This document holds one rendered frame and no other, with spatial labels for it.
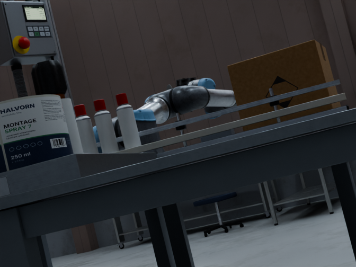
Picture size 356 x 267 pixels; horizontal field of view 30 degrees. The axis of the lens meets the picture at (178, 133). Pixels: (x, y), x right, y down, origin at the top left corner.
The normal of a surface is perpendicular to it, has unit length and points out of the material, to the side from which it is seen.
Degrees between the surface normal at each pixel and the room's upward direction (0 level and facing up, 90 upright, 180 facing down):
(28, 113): 90
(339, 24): 90
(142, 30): 90
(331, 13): 90
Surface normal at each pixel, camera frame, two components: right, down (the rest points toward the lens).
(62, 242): -0.38, 0.03
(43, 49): 0.67, -0.22
